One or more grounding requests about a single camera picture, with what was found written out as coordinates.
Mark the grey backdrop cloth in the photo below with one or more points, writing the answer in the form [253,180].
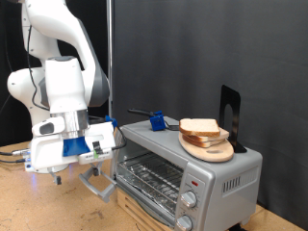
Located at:
[208,48]

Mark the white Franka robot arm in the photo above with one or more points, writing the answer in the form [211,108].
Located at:
[64,83]

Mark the oval wooden cutting board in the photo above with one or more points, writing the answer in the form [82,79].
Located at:
[211,155]

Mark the aluminium foil sheet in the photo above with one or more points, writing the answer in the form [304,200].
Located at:
[150,196]

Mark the silver oven knob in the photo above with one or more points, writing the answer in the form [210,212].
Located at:
[184,223]
[188,199]

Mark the black curtain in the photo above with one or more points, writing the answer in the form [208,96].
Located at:
[9,32]

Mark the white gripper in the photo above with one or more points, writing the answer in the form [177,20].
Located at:
[45,154]

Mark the black metal bookend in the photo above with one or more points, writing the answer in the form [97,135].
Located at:
[236,106]

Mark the wooden crate under oven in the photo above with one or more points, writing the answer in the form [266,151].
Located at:
[131,208]

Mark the black spatula with blue block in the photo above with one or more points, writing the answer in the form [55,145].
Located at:
[157,122]

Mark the silver toaster oven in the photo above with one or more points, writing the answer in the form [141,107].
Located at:
[231,199]

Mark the vertical metal pole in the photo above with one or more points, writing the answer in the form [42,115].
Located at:
[110,48]

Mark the white bread slice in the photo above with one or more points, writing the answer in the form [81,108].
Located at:
[205,143]
[199,126]
[223,134]

